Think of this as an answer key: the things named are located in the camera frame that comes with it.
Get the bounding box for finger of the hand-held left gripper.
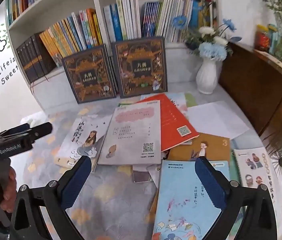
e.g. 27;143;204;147
5;123;33;137
30;122;53;140

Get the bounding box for white ribbed vase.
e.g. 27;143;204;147
196;56;218;95

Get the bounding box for white fluffy cloth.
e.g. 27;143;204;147
21;111;48;128

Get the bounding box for black wall lettering sticker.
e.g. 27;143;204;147
0;57;19;85

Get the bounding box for row of yellow orange books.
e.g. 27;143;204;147
38;9;104;67

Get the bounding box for red jar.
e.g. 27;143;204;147
255;25;269;52

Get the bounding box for red book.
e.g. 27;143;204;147
137;94;199;153

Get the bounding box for pale pink book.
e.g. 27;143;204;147
97;102;162;165

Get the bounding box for brown wooden cabinet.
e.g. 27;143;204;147
218;41;282;150

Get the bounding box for light blue book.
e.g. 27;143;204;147
152;160;231;240

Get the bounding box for row of blue white books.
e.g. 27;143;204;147
103;0;218;43

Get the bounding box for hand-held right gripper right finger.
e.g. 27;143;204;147
195;156;275;240

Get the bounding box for blue and white artificial flowers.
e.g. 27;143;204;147
172;0;243;62

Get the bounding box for brown book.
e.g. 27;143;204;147
167;132;231;163

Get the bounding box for green leafy plant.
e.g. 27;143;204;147
260;0;282;64

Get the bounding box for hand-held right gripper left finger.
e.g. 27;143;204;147
11;155;93;240

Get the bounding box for teal box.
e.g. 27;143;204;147
267;24;278;55

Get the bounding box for white book yellow-robed figure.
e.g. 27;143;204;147
233;147;280;205

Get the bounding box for white book seated girl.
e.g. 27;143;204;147
55;116;113;172

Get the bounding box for dark ornate hardcover book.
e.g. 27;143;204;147
111;36;168;99
61;44;117;104

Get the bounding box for white paper sheet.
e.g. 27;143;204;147
187;101;250;139

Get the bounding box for green leaves wall sticker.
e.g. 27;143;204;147
0;24;11;40

